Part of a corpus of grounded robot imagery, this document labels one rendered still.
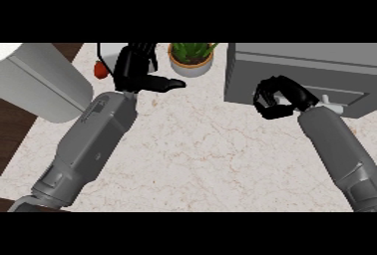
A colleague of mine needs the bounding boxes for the white container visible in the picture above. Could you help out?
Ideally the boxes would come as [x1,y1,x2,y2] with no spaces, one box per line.
[96,42,130,75]

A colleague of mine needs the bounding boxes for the small red object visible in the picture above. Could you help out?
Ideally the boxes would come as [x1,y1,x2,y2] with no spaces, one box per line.
[93,60,111,81]

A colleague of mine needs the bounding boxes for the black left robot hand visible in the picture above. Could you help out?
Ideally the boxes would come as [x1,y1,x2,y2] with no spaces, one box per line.
[112,42,189,95]

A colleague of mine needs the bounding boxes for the grey drawer front, white handle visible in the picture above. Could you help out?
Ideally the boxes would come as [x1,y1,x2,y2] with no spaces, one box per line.
[223,59,377,120]

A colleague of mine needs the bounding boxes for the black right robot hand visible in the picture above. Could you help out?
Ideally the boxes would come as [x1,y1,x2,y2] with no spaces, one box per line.
[251,75,321,121]

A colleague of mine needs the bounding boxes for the grey drawer cabinet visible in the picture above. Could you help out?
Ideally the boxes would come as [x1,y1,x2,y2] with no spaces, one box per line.
[222,42,377,120]

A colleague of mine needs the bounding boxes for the green plant in beige pot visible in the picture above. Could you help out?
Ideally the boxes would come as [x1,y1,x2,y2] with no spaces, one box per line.
[167,42,220,79]

